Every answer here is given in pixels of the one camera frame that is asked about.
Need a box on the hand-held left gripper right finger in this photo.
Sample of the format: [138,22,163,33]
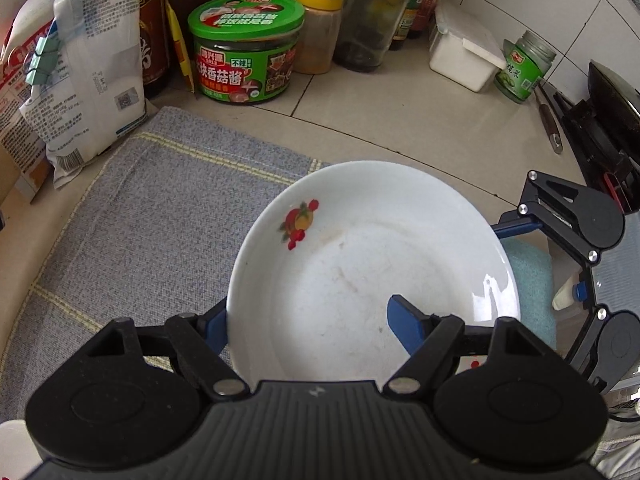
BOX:
[382,294,548,396]

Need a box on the white plate with fruit print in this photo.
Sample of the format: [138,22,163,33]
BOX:
[226,160,522,386]

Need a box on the white printed plastic bag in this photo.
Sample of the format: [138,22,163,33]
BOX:
[22,0,148,191]

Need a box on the metal utensil with brown handle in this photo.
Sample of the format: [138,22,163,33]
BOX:
[536,82,563,155]

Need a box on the teal cloth mat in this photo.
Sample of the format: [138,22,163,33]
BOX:
[500,237,558,356]

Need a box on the white plastic lidded box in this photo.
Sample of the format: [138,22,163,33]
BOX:
[429,2,507,93]

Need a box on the clear glass bottle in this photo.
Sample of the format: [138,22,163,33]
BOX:
[332,0,412,73]

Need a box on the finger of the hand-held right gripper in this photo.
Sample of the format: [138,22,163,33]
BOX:
[491,170,602,266]
[567,305,609,377]

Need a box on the grey woven cloth mat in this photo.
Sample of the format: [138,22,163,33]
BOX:
[0,106,331,411]

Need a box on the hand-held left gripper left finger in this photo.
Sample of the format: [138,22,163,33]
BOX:
[87,297,251,402]

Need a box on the tall dark sauce bottle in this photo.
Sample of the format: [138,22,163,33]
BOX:
[139,0,171,100]

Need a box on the pale green bag clip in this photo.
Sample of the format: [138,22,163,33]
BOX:
[25,35,62,86]

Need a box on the green lidded sauce jar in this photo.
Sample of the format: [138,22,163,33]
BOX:
[187,0,306,106]

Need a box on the yellow lidded spice jar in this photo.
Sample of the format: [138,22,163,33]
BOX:
[294,0,346,75]

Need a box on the dark bottle with green label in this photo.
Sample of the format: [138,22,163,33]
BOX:
[390,0,426,51]

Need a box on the green labelled glass jar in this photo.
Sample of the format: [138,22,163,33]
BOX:
[495,30,557,105]

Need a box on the yellow packet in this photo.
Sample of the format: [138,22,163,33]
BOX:
[165,2,196,93]

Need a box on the black wok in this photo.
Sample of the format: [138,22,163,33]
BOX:
[587,60,640,143]

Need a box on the red and white packet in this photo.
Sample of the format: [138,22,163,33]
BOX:
[0,0,68,206]

